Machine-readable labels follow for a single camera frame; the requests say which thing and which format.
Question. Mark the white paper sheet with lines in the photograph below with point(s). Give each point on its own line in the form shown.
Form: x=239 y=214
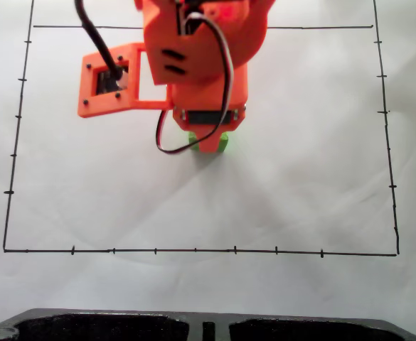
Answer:
x=122 y=199

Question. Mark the orange camera mount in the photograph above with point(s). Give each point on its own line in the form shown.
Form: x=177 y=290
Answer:
x=86 y=99

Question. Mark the green textured foam block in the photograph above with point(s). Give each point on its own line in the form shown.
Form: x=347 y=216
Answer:
x=192 y=140

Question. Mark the black camera module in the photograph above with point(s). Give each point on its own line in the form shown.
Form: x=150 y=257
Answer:
x=104 y=82

